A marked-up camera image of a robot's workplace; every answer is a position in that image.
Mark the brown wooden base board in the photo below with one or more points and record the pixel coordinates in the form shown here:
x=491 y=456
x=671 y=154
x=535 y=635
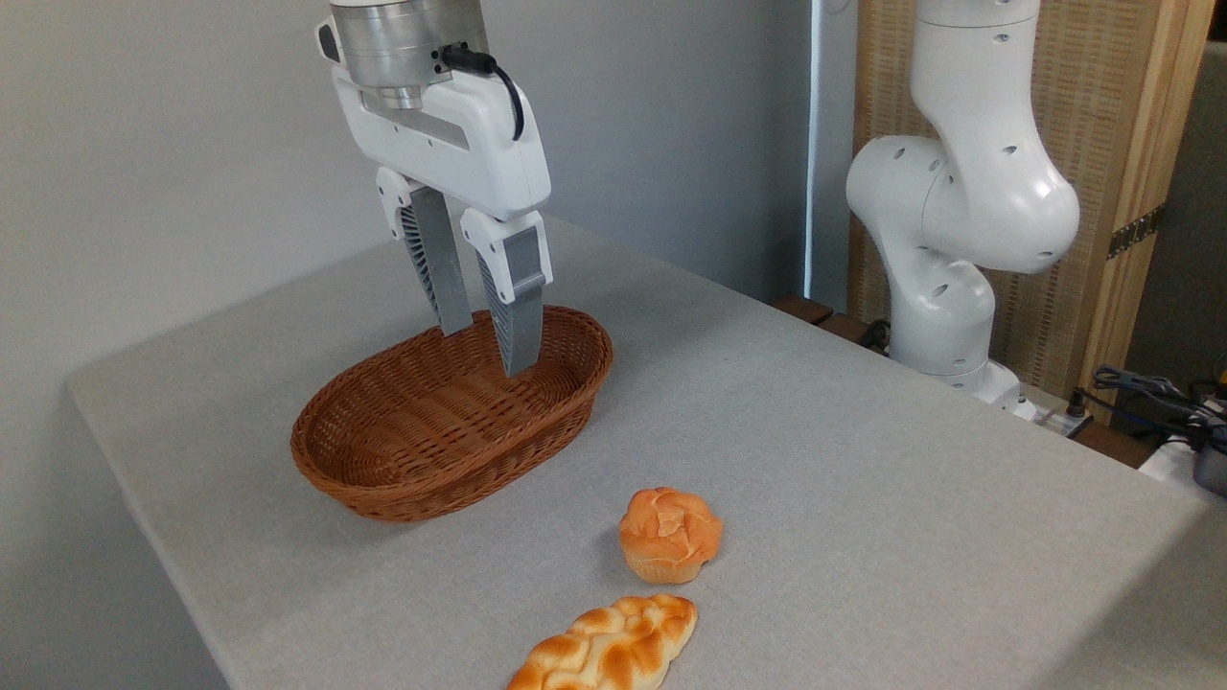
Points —
x=824 y=321

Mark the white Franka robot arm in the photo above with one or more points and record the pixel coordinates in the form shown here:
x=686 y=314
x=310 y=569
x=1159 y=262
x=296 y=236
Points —
x=959 y=192

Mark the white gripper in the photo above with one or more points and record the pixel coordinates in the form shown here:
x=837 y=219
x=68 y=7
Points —
x=451 y=144

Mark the brown oval wicker basket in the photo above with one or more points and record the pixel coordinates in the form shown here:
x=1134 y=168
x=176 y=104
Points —
x=431 y=431

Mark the dark metal screen hinge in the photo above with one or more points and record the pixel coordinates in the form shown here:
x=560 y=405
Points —
x=1136 y=232

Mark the woven wooden folding screen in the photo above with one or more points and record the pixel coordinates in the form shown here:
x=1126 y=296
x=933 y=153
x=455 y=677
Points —
x=1093 y=96

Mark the braided golden bread loaf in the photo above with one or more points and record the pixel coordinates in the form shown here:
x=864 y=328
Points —
x=613 y=647

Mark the white vertical frame strip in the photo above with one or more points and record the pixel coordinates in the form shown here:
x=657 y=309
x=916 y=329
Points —
x=830 y=144

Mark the round golden bread bun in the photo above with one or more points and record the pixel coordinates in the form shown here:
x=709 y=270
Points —
x=669 y=532

